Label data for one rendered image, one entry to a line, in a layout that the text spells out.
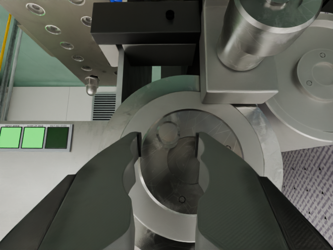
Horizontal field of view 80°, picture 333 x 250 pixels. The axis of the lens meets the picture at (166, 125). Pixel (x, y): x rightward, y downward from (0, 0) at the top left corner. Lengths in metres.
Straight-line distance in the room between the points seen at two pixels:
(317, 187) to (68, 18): 0.43
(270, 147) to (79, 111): 3.14
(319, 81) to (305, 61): 0.02
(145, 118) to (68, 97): 3.23
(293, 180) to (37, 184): 0.54
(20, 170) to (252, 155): 0.55
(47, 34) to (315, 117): 0.41
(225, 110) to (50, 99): 3.40
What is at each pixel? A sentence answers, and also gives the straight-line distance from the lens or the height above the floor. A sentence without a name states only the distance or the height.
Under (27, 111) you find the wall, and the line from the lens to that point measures 3.65.
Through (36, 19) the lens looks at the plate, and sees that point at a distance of 0.41.
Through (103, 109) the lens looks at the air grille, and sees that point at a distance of 3.10.
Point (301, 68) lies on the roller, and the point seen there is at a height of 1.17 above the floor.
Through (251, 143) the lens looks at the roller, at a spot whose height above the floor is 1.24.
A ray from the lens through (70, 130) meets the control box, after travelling 0.56.
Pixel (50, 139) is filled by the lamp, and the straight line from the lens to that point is 0.58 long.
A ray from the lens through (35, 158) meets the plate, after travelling 0.60.
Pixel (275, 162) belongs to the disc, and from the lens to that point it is 0.18.
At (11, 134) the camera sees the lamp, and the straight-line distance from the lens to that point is 0.64.
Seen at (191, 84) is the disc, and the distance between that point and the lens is 0.18.
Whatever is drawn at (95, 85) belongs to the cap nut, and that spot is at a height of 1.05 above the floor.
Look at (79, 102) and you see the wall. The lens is 3.29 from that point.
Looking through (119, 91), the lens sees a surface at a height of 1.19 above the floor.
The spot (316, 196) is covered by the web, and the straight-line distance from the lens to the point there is 0.34.
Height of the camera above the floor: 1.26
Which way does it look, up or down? 12 degrees down
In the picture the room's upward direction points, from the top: 179 degrees counter-clockwise
